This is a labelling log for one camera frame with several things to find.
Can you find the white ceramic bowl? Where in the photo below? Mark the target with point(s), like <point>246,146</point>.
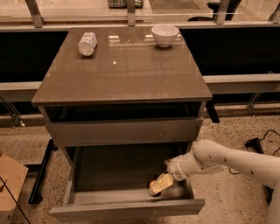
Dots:
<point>164,34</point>

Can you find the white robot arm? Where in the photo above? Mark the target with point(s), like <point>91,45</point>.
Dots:
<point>208,157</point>

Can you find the black table leg left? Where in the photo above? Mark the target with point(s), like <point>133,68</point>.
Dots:
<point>40,170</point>

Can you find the grey drawer cabinet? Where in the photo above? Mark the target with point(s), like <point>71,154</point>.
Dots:
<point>128,78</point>

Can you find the orange fruit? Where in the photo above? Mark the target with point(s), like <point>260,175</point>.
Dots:
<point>152,183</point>

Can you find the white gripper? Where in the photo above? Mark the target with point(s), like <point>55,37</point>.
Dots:
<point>176,168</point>

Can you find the open grey middle drawer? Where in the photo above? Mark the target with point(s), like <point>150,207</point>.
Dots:
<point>112,182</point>

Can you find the brown cardboard box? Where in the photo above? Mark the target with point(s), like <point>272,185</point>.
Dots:
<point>13,175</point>

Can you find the closed grey top drawer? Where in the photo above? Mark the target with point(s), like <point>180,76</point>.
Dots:
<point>69,134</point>

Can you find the black office chair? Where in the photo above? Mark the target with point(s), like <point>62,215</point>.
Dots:
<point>230,7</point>

